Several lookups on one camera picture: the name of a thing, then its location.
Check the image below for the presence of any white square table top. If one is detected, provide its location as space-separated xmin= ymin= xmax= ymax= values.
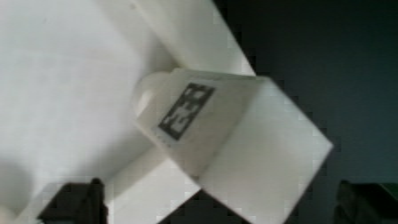
xmin=0 ymin=0 xmax=252 ymax=224

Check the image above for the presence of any white table leg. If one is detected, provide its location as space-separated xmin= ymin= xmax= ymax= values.
xmin=135 ymin=68 xmax=332 ymax=224

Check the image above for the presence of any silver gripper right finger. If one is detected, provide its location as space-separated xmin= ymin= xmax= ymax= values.
xmin=334 ymin=180 xmax=398 ymax=224

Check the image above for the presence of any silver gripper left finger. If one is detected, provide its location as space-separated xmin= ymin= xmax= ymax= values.
xmin=37 ymin=178 xmax=108 ymax=224

